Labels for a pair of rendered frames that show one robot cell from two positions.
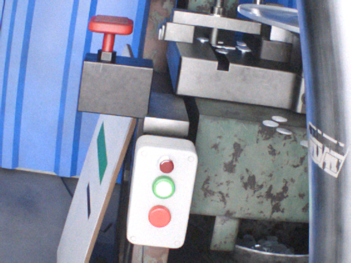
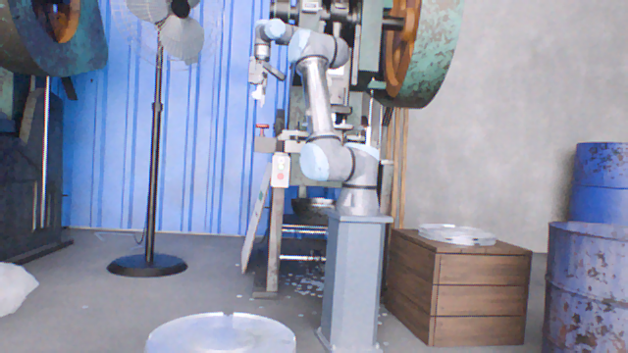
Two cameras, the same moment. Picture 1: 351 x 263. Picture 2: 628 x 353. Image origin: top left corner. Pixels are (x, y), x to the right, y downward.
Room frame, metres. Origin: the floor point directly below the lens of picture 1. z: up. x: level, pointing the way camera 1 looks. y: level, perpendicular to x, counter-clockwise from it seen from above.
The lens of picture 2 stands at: (-1.01, -0.12, 0.62)
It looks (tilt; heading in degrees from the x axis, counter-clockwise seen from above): 3 degrees down; 359
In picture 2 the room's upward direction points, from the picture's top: 4 degrees clockwise
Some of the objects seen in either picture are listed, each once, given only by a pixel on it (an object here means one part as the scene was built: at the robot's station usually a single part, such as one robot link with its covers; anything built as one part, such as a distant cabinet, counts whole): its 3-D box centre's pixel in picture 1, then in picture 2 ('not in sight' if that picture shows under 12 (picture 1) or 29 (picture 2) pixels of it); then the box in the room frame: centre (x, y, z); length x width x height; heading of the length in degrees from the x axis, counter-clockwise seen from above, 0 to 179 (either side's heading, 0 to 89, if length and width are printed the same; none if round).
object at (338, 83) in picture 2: not in sight; (334, 75); (1.20, -0.20, 1.04); 0.17 x 0.15 x 0.30; 6
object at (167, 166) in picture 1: (166, 165); not in sight; (0.86, 0.00, 0.61); 0.02 x 0.01 x 0.02; 96
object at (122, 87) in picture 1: (111, 121); (264, 156); (0.98, 0.09, 0.62); 0.10 x 0.06 x 0.20; 96
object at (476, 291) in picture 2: not in sight; (451, 281); (0.73, -0.71, 0.18); 0.40 x 0.38 x 0.35; 12
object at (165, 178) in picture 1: (163, 187); not in sight; (0.86, 0.00, 0.58); 0.03 x 0.01 x 0.03; 96
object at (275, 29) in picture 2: not in sight; (276, 30); (0.90, 0.06, 1.15); 0.11 x 0.11 x 0.08; 28
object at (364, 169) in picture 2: not in sight; (359, 164); (0.48, -0.28, 0.62); 0.13 x 0.12 x 0.14; 118
